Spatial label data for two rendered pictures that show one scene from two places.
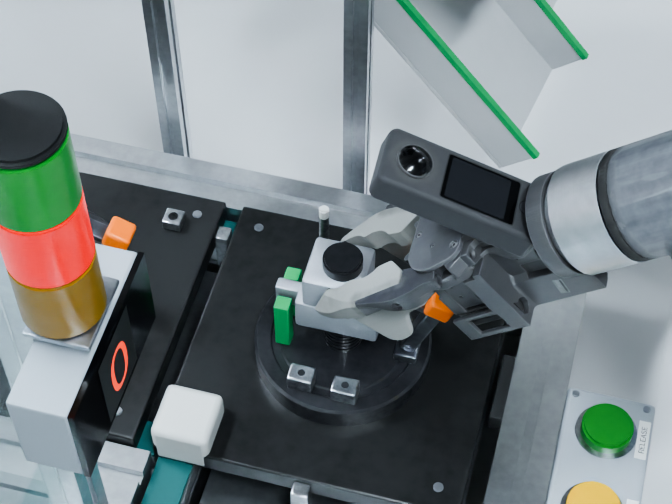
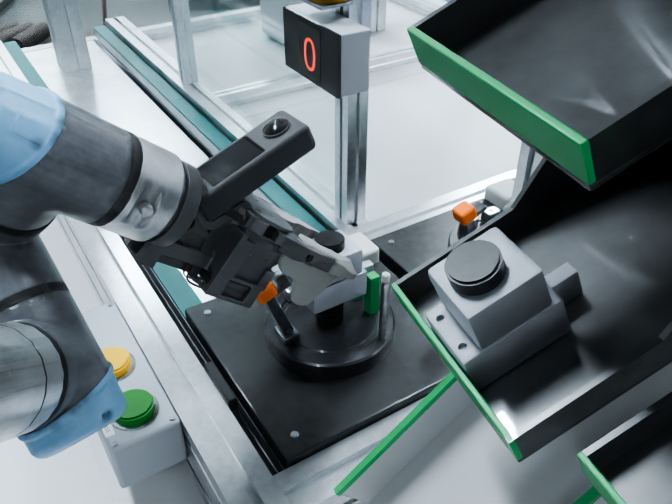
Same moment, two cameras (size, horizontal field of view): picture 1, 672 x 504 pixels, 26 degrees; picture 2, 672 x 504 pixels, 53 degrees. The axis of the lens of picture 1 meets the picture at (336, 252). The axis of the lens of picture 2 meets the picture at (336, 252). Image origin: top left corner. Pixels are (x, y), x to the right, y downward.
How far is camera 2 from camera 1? 117 cm
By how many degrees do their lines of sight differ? 81
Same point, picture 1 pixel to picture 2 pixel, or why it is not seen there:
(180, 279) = not seen: hidden behind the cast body
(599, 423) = (138, 399)
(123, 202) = not seen: hidden behind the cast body
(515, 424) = (196, 376)
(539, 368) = (212, 423)
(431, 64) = (456, 393)
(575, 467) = (139, 380)
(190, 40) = not seen: outside the picture
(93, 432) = (290, 46)
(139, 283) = (331, 45)
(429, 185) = (256, 132)
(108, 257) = (349, 30)
